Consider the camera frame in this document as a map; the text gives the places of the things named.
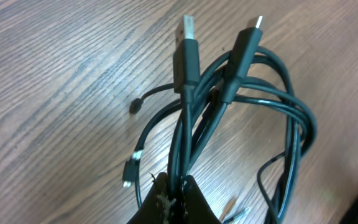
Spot thin black USB cable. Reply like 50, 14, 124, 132
129, 82, 177, 115

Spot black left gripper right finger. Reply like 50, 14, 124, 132
183, 175, 221, 224

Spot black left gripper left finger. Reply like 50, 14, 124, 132
127, 172, 170, 224

